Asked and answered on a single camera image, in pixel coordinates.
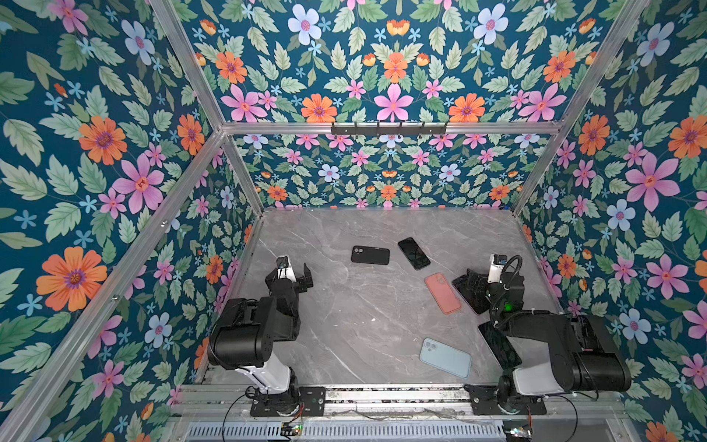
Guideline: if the black smartphone near right base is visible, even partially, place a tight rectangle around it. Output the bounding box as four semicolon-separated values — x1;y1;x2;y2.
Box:
479;322;522;370

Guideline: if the pink phone case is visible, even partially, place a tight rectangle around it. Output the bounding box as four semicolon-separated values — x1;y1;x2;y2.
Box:
425;273;461;315

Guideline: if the black smartphone under right gripper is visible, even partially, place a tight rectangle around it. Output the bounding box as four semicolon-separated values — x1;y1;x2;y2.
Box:
452;275;490;315

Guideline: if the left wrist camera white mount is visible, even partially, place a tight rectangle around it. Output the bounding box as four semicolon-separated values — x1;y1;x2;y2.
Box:
275;255;296;281

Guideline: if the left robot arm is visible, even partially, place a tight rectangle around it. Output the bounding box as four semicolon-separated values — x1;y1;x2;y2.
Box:
206;255;314;405

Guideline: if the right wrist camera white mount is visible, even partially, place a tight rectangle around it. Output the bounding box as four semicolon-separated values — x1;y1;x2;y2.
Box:
487;254;508;284

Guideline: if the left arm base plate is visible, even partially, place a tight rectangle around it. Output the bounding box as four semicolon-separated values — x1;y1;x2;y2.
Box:
250;387;327;418

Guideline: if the dark blue smartphone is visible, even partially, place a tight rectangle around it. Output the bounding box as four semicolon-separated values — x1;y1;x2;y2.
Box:
398;237;431;271

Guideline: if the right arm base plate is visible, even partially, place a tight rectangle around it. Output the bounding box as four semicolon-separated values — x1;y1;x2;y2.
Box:
463;384;547;416

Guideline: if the black hook rail bracket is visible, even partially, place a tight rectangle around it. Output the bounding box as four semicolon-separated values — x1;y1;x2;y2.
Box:
330;122;448;137

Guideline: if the aluminium front rail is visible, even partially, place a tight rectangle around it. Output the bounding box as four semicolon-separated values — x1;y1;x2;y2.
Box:
172;383;629;420

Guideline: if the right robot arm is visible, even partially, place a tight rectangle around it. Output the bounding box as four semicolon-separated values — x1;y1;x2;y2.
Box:
453;271;632;415

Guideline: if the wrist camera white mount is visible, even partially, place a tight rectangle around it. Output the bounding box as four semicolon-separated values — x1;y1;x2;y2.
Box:
275;255;296;281
487;254;508;284

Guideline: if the white vented cable duct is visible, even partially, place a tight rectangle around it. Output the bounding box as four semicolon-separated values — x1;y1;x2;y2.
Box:
186;421;506;441

